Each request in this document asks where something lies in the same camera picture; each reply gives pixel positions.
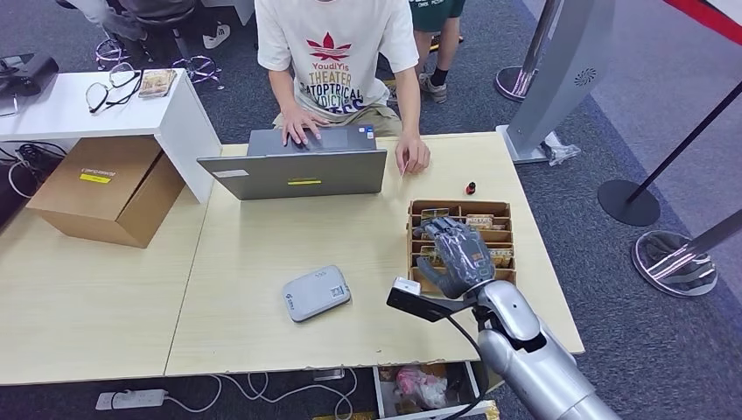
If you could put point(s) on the black eyeglasses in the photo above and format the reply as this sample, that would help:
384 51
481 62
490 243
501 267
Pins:
105 104

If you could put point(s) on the white storage bin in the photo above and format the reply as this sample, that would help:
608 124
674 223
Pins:
380 394

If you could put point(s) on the black stanchion post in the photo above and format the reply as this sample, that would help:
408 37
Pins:
628 203

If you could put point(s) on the black keyboard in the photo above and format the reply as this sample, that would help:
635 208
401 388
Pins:
455 42

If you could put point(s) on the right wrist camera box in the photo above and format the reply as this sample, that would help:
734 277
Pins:
423 304

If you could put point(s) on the clear plastic wrap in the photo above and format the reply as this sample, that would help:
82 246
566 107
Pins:
562 152

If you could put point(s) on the white power strip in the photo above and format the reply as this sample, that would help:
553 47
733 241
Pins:
131 399

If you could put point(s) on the chrome stanchion post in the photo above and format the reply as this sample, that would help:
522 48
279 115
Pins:
516 84
674 264

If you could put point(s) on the silver kiosk stand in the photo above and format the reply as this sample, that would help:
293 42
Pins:
556 75

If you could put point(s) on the black device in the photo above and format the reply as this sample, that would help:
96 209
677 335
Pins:
26 72

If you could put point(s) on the person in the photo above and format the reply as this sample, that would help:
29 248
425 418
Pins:
336 58
110 17
446 35

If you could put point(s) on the red barrier belt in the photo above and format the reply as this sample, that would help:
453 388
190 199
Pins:
707 17

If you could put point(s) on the grey flat plate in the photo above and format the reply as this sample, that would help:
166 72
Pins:
9 105

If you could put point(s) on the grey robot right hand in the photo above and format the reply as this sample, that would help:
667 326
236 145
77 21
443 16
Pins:
461 261

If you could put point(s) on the cardboard box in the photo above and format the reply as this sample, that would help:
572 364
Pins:
98 185

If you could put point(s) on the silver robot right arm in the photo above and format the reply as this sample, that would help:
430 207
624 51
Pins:
539 365

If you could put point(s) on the black office chair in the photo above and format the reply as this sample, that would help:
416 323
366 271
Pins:
165 14

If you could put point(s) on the wooden card organizer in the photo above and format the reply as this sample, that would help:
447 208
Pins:
423 284

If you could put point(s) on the small red black object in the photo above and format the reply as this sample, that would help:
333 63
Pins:
471 188

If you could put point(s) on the person's right forearm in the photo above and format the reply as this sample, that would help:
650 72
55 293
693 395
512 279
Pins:
284 93

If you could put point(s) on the grey card reader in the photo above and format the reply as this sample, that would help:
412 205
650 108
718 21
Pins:
316 294

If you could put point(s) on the person's left hand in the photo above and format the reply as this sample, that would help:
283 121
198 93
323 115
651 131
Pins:
414 155

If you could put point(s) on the grey laptop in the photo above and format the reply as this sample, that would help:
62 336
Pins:
278 174

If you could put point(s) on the person's right hand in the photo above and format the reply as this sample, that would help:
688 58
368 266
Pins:
301 124

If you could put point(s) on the pink plastic bag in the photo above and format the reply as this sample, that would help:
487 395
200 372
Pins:
423 388

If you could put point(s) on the person's left forearm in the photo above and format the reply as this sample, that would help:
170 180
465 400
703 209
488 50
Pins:
408 101

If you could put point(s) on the white side table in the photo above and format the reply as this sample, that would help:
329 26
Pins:
69 116

